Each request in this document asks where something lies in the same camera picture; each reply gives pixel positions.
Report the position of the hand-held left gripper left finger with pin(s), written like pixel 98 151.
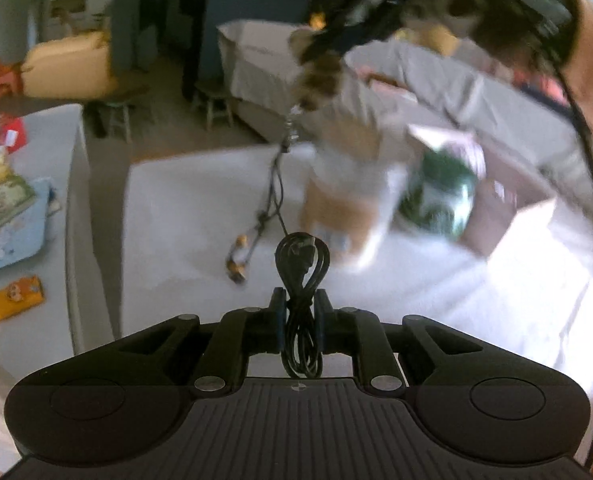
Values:
pixel 276 321

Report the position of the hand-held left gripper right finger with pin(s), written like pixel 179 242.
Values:
pixel 319 321

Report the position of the yellow plush toy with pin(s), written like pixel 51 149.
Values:
pixel 439 41

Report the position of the dark blue cabinet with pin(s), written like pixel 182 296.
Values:
pixel 246 25

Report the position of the white and tan bag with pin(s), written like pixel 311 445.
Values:
pixel 346 195

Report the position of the small wooden stool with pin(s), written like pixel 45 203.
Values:
pixel 216 105
pixel 119 115

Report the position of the green and white bag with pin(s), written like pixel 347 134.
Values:
pixel 441 195

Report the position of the white cardboard box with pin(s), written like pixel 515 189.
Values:
pixel 506 220

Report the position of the dark hanging jacket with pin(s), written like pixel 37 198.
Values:
pixel 136 20

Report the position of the orange packet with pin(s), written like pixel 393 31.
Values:
pixel 9 301

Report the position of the illustrated book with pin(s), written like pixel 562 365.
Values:
pixel 1 205

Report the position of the orange toy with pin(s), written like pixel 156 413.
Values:
pixel 6 77

